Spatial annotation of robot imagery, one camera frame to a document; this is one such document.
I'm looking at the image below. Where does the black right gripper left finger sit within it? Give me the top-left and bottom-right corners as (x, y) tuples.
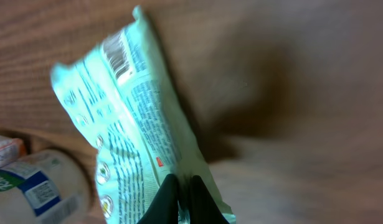
(138, 174), (179, 224)

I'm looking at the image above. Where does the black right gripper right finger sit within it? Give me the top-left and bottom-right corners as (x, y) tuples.
(189, 175), (229, 224)

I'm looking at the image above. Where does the green lid clear jar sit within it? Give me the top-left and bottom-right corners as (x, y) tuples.
(0, 149), (92, 224)

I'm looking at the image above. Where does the teal white snack packet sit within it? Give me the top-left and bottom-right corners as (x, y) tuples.
(50, 7), (236, 224)

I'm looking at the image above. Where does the small orange box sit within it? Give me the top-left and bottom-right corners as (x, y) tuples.
(0, 136), (27, 167)

